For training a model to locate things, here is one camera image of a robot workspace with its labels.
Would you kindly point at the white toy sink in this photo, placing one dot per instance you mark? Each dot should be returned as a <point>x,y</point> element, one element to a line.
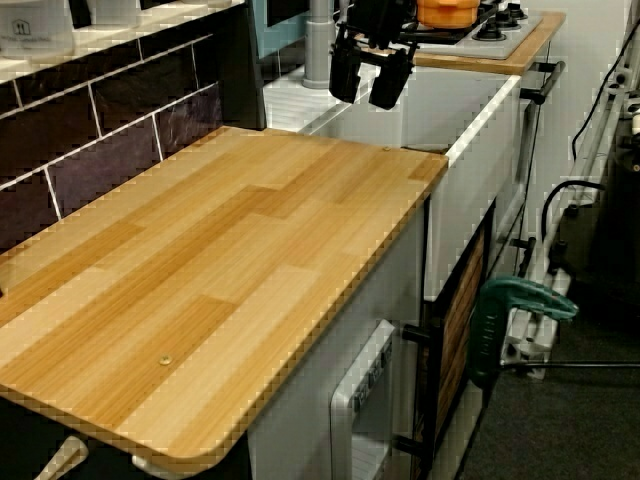
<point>465,130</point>

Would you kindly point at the orange toy pot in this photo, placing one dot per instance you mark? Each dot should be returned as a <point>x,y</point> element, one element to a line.
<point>447,11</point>

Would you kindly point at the grey toy stove top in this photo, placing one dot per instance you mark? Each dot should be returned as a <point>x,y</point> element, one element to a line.
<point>500,37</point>

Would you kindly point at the black stove knob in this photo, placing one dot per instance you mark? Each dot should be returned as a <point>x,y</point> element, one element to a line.
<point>516,9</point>
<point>489,31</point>
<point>506,17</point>

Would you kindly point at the brown woven storage basket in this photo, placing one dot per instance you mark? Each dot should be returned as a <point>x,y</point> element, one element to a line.
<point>457,340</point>

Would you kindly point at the plastic jar with house logo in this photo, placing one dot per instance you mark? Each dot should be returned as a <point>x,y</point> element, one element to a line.
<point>35,27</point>

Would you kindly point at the teal toy cabinet box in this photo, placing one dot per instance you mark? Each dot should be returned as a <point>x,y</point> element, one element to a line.
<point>282,25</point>

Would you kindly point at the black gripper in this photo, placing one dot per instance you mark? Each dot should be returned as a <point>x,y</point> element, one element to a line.
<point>380,30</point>

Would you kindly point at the light grey toy faucet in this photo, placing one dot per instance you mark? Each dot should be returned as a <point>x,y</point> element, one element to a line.
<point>320,45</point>

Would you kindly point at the dark upright kitchen panel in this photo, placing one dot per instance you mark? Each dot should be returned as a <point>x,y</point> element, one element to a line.
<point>245,65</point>

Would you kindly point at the white toy oven door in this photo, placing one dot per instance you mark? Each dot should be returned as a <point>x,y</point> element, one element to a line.
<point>362,400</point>

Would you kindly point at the white shelf board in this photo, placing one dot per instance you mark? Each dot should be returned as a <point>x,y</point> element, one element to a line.
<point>125,35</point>

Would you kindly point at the dark tile backsplash panel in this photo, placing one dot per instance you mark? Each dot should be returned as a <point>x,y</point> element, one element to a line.
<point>100,130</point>

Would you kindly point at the metal frame rail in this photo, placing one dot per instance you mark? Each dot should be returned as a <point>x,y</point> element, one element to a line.
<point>605,100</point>

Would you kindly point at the green clamp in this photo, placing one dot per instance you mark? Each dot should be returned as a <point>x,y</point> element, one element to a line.
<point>500,320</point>

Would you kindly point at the white power strip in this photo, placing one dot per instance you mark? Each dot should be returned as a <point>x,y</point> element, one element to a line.
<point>537,320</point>

